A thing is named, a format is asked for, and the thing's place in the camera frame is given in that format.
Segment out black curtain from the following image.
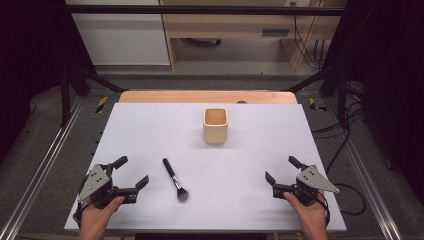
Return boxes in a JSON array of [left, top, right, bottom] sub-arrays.
[[322, 0, 424, 205], [0, 0, 98, 163]]

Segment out black upright frame post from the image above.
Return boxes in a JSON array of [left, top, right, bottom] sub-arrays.
[[336, 69, 350, 130], [60, 66, 72, 128]]

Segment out light wooden desk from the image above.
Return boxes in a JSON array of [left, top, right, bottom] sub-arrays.
[[159, 0, 348, 72]]

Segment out aluminium floor rail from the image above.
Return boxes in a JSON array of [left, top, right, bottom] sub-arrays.
[[0, 96, 85, 240], [328, 99, 405, 240]]

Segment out beige square cup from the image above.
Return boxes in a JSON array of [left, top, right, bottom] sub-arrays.
[[202, 107, 230, 145]]

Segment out person's right hand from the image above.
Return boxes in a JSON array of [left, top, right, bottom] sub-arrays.
[[283, 190, 329, 231]]

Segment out person's left hand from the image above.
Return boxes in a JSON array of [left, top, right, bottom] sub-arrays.
[[80, 195, 126, 231]]

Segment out black makeup brush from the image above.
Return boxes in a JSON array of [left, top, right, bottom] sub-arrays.
[[162, 157, 190, 203]]

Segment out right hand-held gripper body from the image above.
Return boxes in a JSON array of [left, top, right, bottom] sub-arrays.
[[271, 163, 341, 207]]

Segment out wooden table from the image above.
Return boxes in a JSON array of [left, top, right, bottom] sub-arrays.
[[118, 90, 298, 105]]

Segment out black diagonal frame strut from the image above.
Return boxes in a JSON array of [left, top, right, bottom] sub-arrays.
[[282, 65, 338, 94], [66, 64, 130, 94]]

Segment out hanging black cables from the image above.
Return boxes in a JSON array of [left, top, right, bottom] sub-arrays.
[[289, 1, 327, 72]]

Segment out white cabinet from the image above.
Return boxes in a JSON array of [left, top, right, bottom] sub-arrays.
[[64, 0, 171, 66]]

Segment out yellow black tape marker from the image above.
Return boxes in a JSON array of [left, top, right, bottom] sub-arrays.
[[308, 97, 328, 113], [95, 95, 110, 114]]

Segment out white table board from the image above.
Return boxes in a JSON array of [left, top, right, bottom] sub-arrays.
[[63, 102, 348, 233]]

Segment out black floor cable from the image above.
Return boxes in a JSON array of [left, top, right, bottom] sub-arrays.
[[311, 99, 368, 217]]

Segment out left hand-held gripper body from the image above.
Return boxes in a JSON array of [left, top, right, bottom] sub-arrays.
[[77, 162, 139, 211]]

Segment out grey drawer handle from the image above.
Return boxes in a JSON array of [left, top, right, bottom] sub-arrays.
[[262, 29, 290, 38]]

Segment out black horizontal frame bar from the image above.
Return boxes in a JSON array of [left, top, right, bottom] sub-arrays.
[[64, 4, 348, 16]]

